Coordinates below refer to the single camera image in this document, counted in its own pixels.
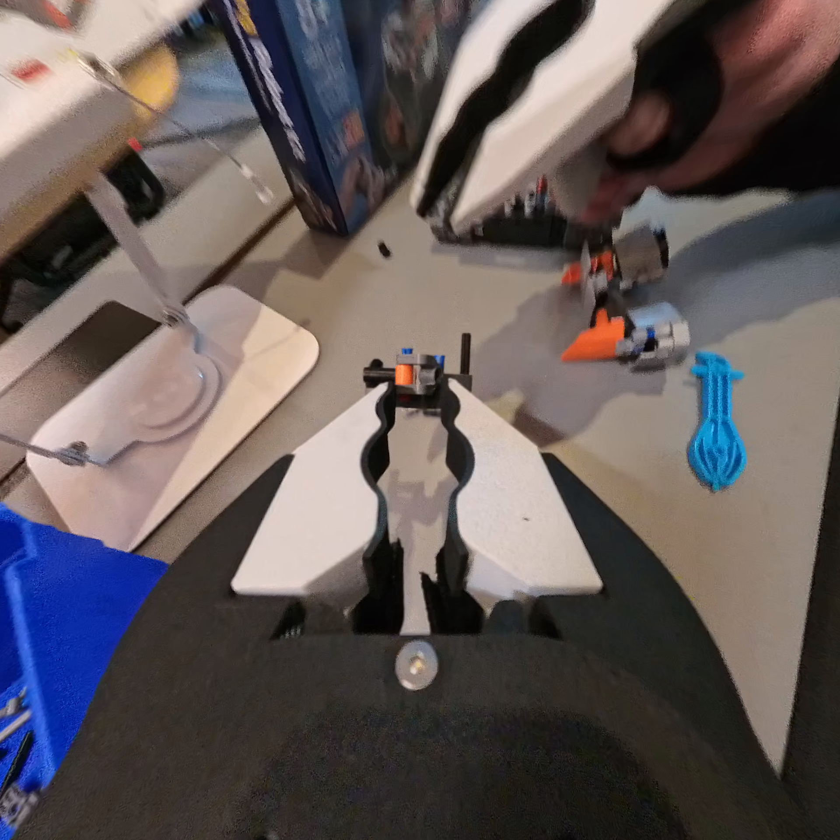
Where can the light blue brick separator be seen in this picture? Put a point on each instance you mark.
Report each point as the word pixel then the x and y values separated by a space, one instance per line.
pixel 716 420

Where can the orange grey toy robot arm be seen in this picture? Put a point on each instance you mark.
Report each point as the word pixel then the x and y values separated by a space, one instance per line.
pixel 597 341

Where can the white stand base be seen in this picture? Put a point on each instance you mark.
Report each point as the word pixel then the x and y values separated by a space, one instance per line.
pixel 229 367

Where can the person's right forearm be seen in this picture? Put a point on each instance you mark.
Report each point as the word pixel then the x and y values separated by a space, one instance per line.
pixel 787 157

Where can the grey tracked toy robot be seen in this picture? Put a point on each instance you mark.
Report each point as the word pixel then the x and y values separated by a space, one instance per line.
pixel 512 229

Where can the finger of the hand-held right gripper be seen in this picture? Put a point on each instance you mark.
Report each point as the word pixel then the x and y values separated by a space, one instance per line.
pixel 564 111
pixel 472 79

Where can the printed instruction sheet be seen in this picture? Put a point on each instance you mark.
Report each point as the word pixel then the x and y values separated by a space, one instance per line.
pixel 39 39

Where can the blue robot kit box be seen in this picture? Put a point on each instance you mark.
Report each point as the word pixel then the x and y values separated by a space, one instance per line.
pixel 308 98

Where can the blue storage bin with tag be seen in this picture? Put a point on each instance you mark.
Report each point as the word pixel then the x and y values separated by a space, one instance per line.
pixel 79 623

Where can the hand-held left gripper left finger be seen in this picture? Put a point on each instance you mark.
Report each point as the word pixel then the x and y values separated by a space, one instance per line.
pixel 308 512

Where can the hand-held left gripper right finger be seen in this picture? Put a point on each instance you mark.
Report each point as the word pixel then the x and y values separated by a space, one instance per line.
pixel 518 512

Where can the grey orange brick assembly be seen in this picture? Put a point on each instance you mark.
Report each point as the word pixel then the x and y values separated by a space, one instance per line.
pixel 420 377

